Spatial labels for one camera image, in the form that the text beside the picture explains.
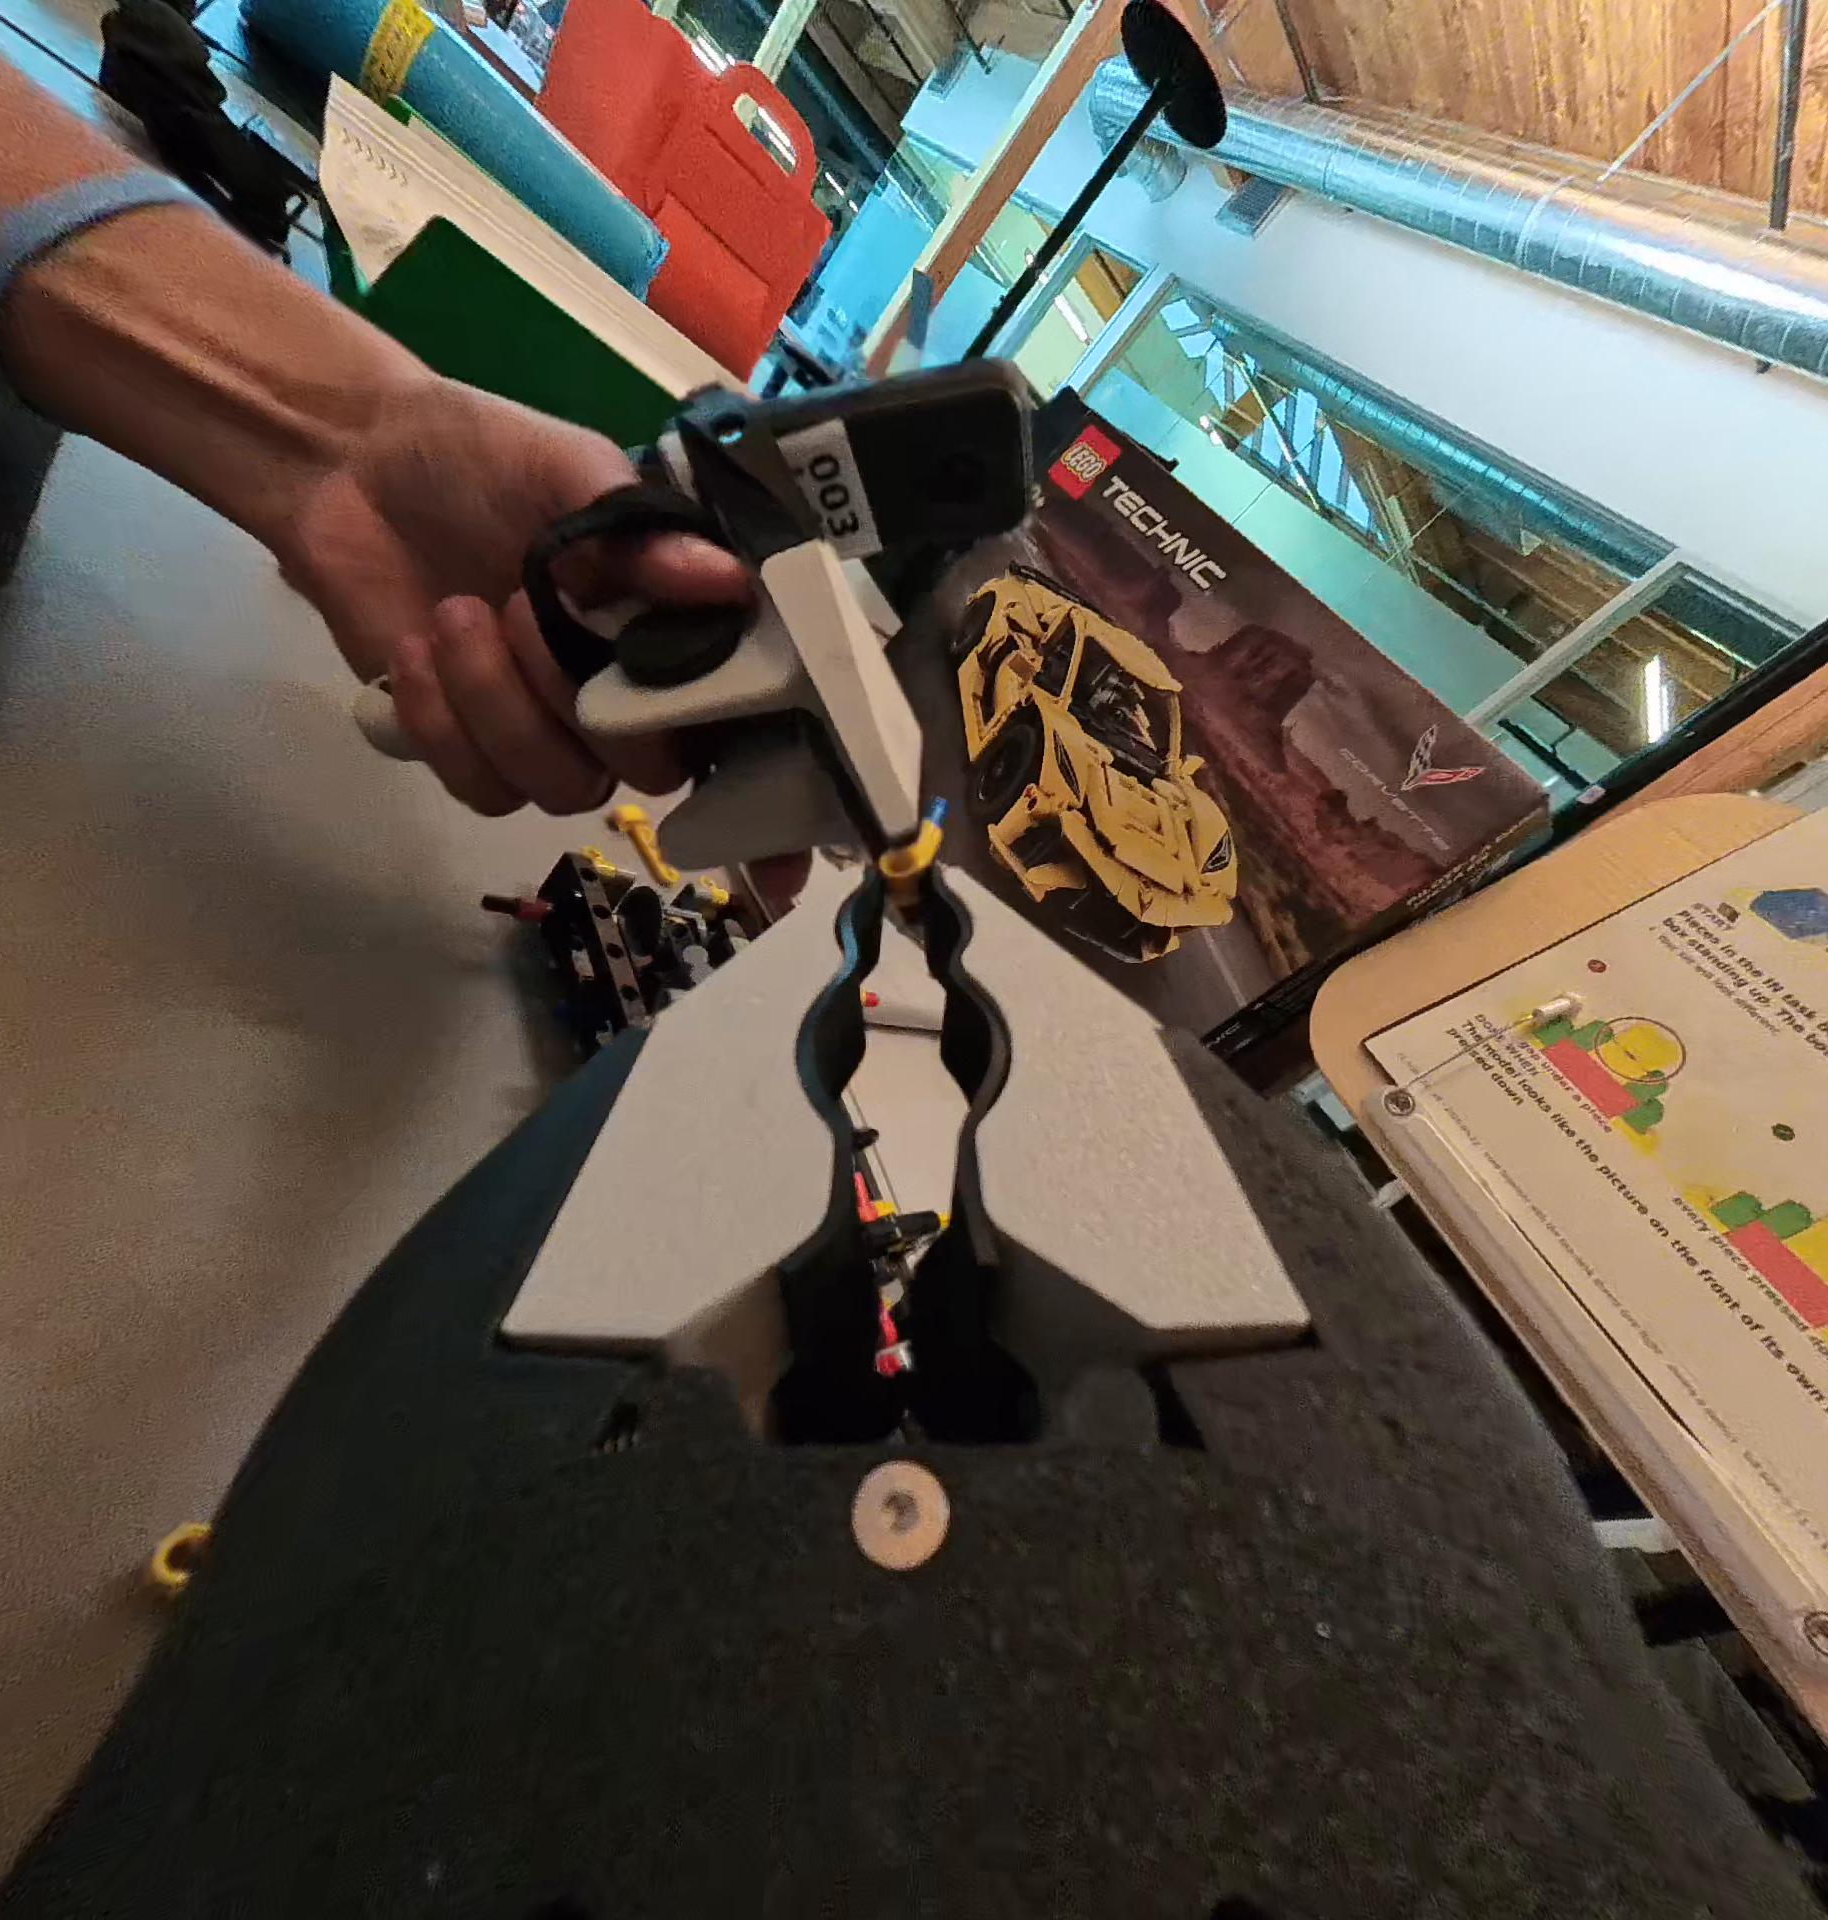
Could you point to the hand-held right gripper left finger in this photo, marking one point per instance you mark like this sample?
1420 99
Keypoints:
675 1199

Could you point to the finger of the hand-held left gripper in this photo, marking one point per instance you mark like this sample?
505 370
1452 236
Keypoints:
847 690

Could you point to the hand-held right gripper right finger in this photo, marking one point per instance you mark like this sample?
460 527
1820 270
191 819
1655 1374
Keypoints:
1138 1199

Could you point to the toy car chassis model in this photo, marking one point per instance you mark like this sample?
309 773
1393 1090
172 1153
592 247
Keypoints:
615 945

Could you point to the person's left forearm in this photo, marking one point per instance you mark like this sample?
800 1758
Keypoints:
135 332

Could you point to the person's left hand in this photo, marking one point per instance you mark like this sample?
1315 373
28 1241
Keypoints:
433 601

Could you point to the yellow angled connector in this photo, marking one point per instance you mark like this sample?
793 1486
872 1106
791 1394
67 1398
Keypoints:
643 839

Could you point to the red plastic case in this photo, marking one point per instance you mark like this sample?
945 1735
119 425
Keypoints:
675 181

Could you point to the black box with yellow car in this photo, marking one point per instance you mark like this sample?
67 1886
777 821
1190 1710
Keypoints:
1303 718

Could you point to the black pole with round disc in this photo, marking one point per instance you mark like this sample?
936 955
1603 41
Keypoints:
1175 68

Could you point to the teal foam roll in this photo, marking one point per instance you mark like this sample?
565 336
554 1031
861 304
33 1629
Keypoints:
523 165

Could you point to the laminated instruction board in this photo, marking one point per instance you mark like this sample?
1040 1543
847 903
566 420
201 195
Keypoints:
1679 1199

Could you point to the blue wristband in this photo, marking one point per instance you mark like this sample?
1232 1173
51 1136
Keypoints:
45 226

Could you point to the silver ventilation duct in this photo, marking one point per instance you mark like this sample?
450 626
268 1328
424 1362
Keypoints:
1452 195

